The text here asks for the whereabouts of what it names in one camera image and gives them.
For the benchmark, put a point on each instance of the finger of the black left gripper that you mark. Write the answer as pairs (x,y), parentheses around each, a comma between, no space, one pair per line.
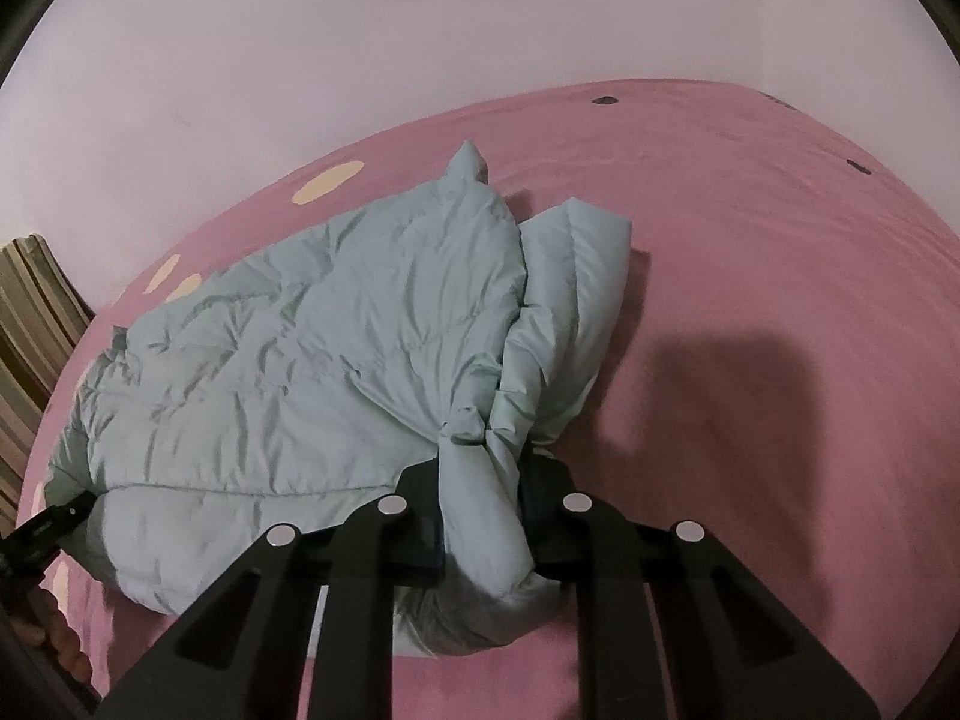
(31,549)

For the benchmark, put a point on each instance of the striped fabric headboard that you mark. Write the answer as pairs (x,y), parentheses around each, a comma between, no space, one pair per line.
(43,319)

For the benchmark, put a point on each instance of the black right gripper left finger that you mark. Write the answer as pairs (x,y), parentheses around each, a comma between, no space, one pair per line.
(302,624)

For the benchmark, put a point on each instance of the light blue puffer jacket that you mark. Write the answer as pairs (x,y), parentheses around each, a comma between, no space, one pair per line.
(301,382)

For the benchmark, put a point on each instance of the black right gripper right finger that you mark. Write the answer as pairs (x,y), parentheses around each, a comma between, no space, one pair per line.
(670,623)

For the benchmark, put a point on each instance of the person's left hand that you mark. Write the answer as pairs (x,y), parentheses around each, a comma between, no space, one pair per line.
(47,628)

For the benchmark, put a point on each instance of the pink polka dot bed sheet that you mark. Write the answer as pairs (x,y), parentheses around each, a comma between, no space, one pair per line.
(786,366)

